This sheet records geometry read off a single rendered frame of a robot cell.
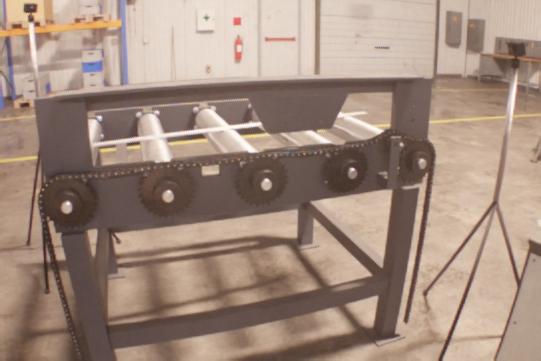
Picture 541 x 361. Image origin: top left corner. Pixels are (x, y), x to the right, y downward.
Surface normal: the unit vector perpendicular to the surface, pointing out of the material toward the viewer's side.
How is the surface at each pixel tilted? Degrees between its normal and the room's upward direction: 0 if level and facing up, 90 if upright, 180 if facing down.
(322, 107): 90
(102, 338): 90
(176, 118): 90
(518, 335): 90
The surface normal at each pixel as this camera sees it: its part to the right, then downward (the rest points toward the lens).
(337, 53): 0.33, 0.29
